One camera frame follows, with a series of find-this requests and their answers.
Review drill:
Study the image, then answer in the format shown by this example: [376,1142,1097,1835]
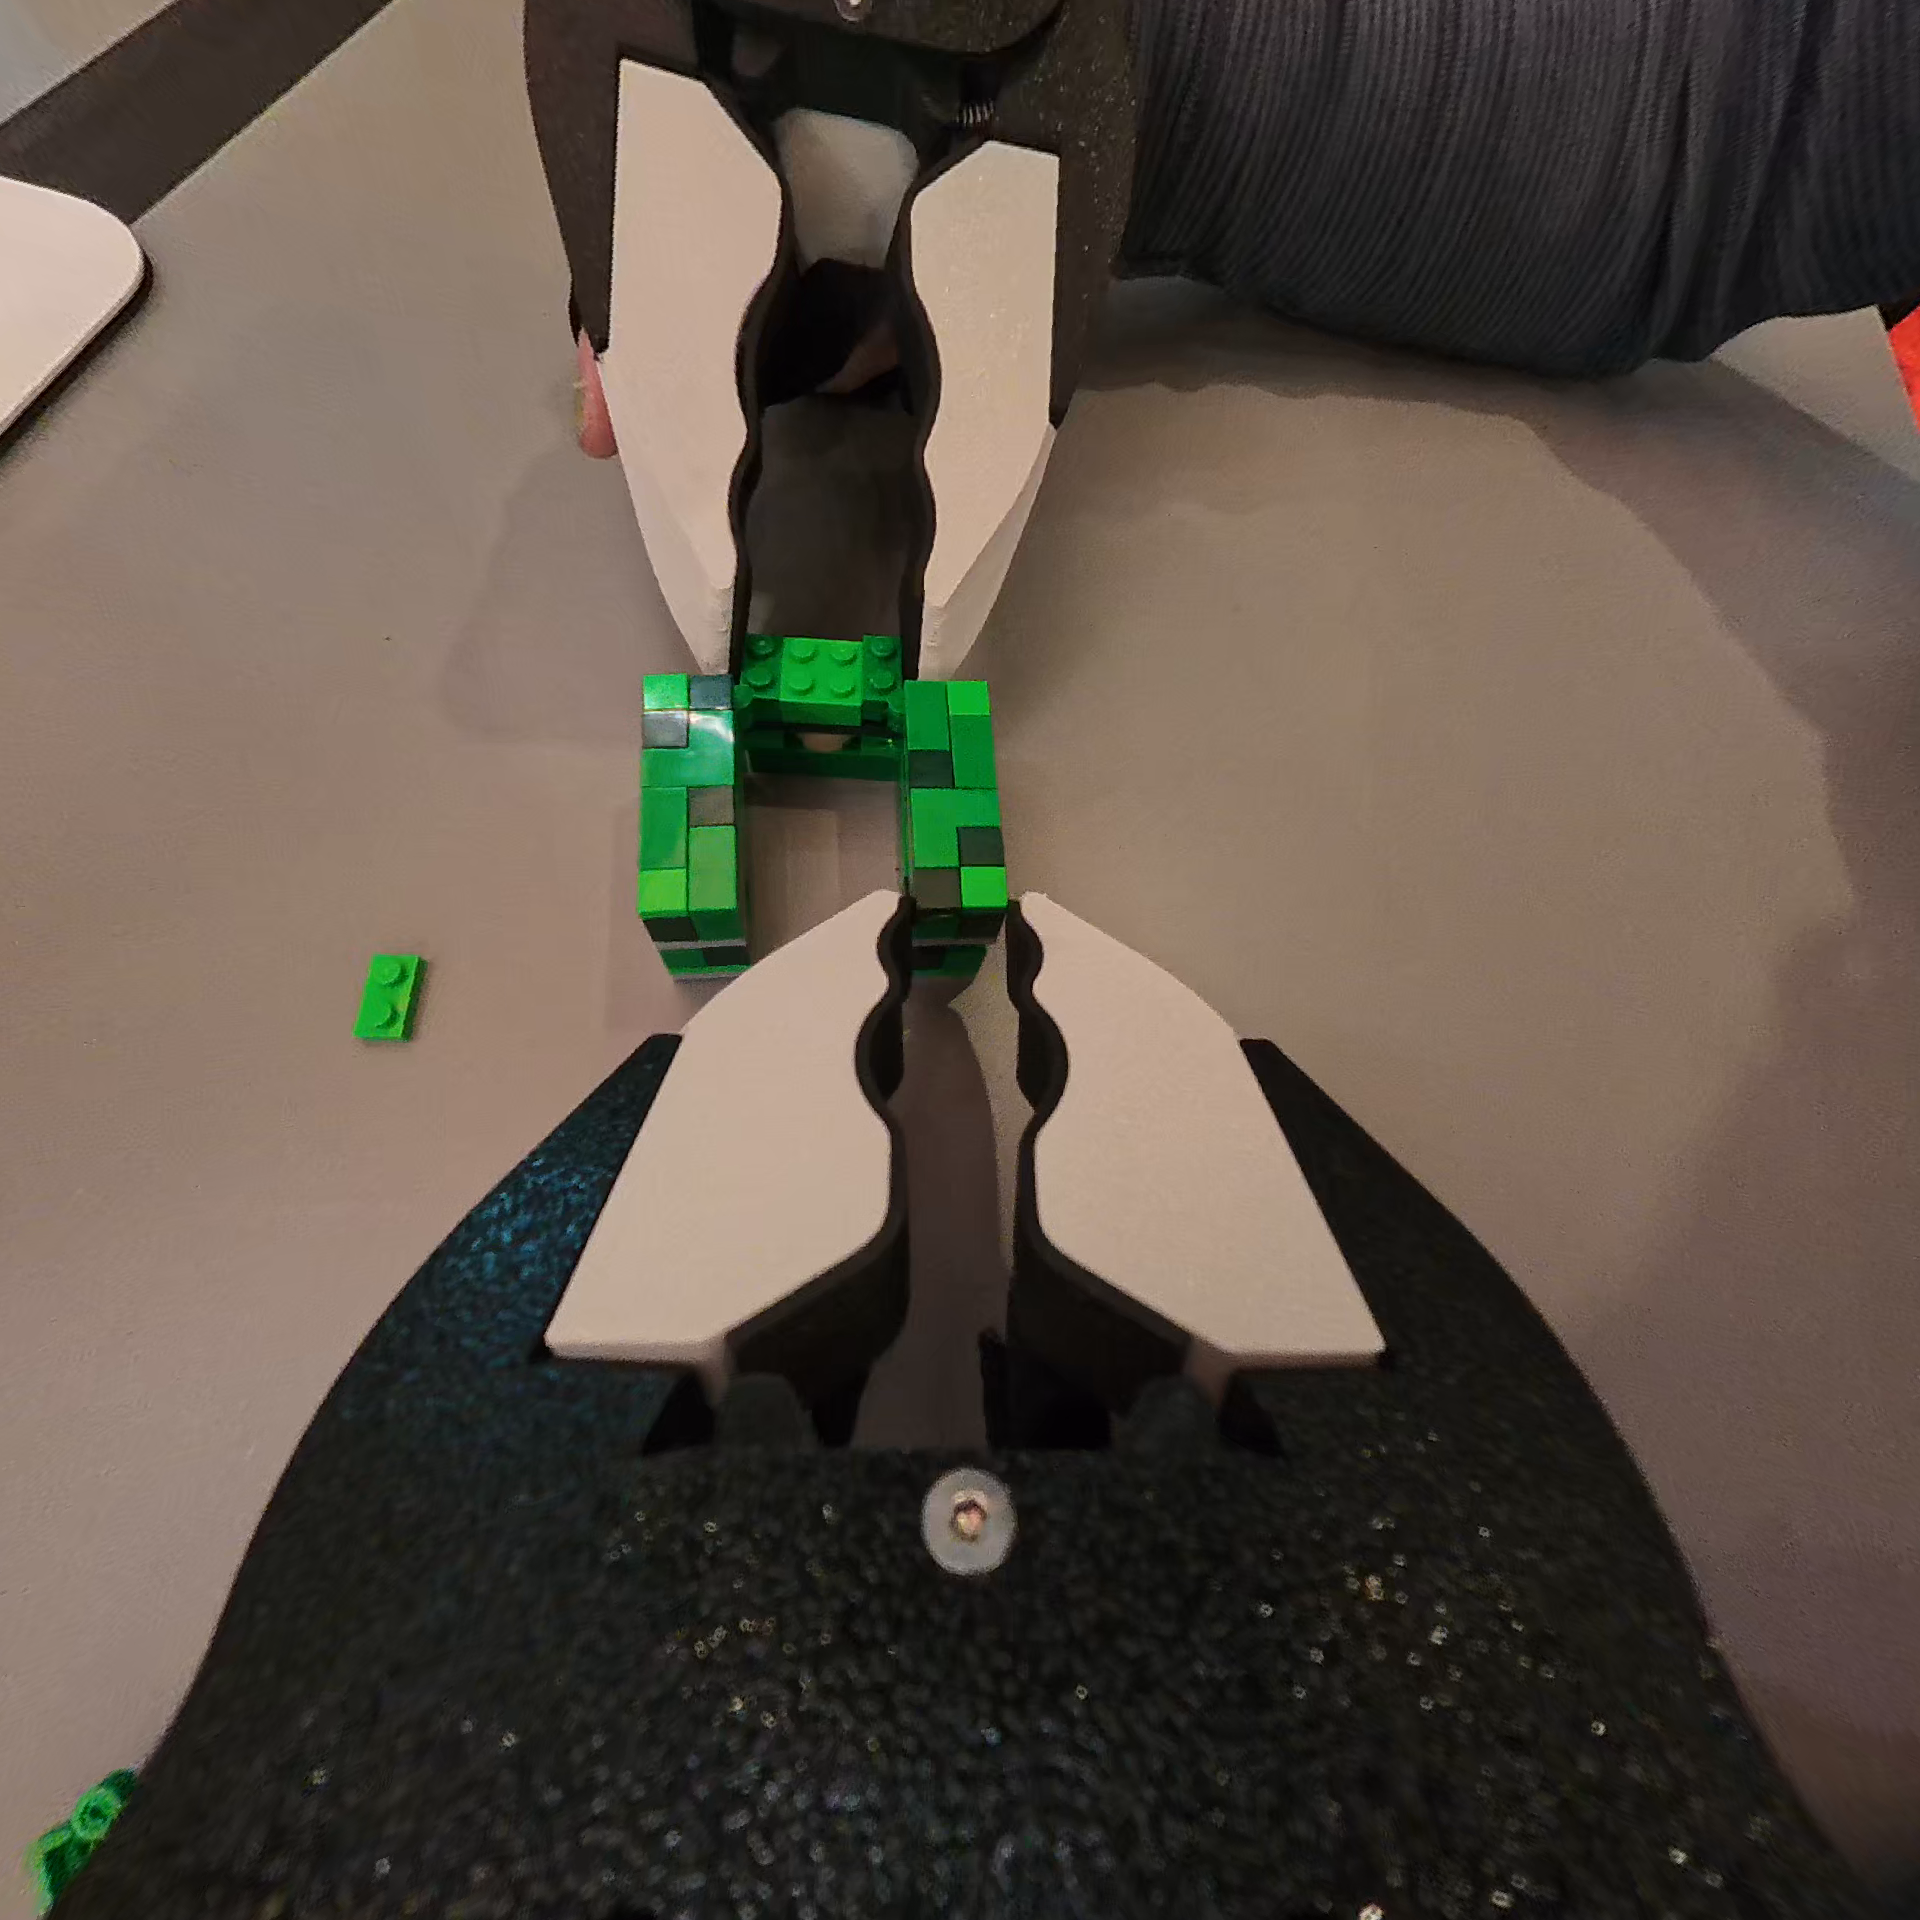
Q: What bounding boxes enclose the white book stand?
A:
[0,177,148,441]

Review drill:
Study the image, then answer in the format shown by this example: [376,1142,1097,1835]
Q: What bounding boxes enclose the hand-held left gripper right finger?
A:
[1000,895,1390,1404]

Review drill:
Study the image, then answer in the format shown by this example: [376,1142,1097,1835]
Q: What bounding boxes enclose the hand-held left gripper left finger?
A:
[543,887,913,1414]

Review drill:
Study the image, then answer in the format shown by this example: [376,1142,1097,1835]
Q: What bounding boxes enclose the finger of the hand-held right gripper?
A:
[896,142,1057,662]
[607,59,788,676]

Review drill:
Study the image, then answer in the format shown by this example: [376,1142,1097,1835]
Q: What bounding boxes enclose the grey desk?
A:
[0,0,1920,1906]

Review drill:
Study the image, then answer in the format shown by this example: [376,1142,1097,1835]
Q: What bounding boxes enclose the person's right forearm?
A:
[1110,0,1920,377]

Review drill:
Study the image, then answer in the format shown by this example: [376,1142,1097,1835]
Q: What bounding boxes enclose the pile of loose bricks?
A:
[28,1769,144,1920]

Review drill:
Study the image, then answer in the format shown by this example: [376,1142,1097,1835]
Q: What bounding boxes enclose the green brick build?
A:
[637,631,1011,990]

